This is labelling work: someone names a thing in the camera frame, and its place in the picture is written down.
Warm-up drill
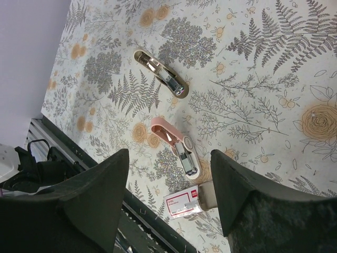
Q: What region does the red white staple box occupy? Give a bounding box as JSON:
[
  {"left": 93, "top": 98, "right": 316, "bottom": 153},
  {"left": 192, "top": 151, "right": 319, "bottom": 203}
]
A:
[{"left": 163, "top": 185, "right": 202, "bottom": 220}]

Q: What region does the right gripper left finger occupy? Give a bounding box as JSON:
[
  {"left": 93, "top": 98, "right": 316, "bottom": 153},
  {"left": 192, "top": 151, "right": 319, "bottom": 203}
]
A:
[{"left": 1, "top": 149, "right": 129, "bottom": 252}]

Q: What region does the cardboard staple box tray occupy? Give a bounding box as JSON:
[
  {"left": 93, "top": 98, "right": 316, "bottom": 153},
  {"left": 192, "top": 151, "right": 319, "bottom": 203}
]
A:
[{"left": 198, "top": 180, "right": 217, "bottom": 211}]

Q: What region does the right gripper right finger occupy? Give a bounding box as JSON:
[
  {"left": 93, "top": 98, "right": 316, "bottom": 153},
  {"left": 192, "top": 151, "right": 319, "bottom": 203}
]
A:
[{"left": 211, "top": 150, "right": 336, "bottom": 252}]

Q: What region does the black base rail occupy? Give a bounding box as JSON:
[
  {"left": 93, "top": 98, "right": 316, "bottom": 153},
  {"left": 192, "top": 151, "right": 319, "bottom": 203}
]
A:
[{"left": 41, "top": 117, "right": 197, "bottom": 252}]

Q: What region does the floral table mat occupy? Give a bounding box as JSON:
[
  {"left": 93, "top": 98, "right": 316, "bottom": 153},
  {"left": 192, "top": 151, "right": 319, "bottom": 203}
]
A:
[{"left": 42, "top": 1, "right": 336, "bottom": 252}]

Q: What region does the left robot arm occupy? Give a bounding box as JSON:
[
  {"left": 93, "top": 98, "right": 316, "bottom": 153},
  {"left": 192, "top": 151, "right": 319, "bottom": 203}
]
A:
[{"left": 1, "top": 139, "right": 84, "bottom": 196}]

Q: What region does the grey staple strip in tray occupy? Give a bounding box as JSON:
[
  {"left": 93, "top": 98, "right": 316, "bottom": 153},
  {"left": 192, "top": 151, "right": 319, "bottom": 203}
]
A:
[{"left": 185, "top": 200, "right": 200, "bottom": 210}]

